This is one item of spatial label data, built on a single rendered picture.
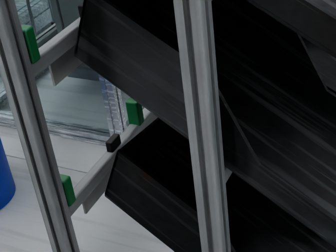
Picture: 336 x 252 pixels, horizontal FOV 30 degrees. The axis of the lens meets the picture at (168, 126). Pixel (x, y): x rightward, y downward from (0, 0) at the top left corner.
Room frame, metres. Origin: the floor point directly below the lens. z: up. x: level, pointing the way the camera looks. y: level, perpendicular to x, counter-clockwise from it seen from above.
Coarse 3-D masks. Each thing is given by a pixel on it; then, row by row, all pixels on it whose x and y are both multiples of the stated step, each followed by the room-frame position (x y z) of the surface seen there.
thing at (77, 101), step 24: (24, 0) 1.34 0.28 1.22; (48, 0) 1.30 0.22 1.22; (72, 0) 1.27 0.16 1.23; (24, 24) 1.35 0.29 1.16; (48, 24) 1.31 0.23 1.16; (48, 72) 1.33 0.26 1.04; (72, 72) 1.29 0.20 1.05; (96, 72) 1.26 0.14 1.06; (0, 96) 1.41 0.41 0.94; (48, 96) 1.34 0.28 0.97; (72, 96) 1.30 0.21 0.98; (96, 96) 1.27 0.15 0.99; (48, 120) 1.35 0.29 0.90; (72, 120) 1.31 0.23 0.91; (96, 120) 1.27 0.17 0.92
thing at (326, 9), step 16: (256, 0) 0.38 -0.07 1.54; (272, 0) 0.38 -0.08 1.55; (288, 0) 0.37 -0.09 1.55; (304, 0) 0.36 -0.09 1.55; (320, 0) 0.40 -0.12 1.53; (272, 16) 0.38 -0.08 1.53; (288, 16) 0.37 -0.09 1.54; (304, 16) 0.36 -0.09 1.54; (320, 16) 0.36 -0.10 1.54; (304, 32) 0.36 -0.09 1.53; (320, 32) 0.36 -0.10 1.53
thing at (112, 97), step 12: (108, 84) 1.23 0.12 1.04; (108, 96) 1.24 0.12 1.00; (120, 96) 1.25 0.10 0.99; (108, 108) 1.24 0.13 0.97; (120, 108) 1.24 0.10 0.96; (0, 120) 1.42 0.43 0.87; (12, 120) 1.39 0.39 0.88; (108, 120) 1.24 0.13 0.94; (120, 120) 1.24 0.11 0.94; (60, 132) 1.32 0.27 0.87; (72, 132) 1.30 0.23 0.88; (84, 132) 1.28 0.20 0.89; (96, 132) 1.27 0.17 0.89; (120, 132) 1.23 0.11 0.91
